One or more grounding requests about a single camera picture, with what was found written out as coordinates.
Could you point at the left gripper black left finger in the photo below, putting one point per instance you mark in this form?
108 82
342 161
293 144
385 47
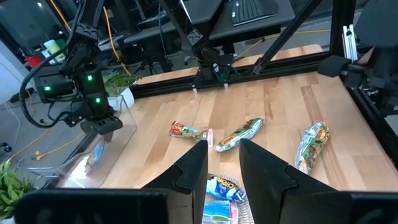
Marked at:
189 174

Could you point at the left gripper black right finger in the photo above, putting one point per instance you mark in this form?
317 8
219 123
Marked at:
273 186

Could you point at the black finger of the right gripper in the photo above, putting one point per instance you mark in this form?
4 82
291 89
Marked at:
108 137
85 146

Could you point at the green granola bar wrapper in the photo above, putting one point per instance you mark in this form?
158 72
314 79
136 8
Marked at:
186 132
239 135
311 149

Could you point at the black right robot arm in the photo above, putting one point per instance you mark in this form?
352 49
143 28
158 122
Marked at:
90 84

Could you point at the dark blue Chewy granola bar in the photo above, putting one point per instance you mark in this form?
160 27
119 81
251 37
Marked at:
224 188

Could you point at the light blue pink granola bar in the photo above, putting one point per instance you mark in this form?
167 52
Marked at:
219 213

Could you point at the clear plastic bin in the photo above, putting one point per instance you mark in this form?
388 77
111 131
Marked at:
74 174

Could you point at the broad leaf plant white pot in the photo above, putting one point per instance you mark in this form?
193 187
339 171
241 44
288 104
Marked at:
124 99

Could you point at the round woven beige mat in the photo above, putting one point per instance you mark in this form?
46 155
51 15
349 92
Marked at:
243 214

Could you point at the spiky green plant white pot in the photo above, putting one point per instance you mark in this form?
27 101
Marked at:
12 189

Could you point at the white green container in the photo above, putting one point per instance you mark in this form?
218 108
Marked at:
54 49

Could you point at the red cup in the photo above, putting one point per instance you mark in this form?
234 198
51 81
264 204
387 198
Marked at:
33 61

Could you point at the black desk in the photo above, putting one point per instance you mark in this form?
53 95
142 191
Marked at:
224 31

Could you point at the black computer keyboard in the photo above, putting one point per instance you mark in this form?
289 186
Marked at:
252 11

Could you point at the black aluminium table frame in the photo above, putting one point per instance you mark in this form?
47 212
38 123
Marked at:
280 67

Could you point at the black equipment on frame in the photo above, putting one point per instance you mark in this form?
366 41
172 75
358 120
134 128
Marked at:
382 77

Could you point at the silver aluminium bracket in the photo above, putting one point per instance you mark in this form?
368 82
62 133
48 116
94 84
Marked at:
349 43

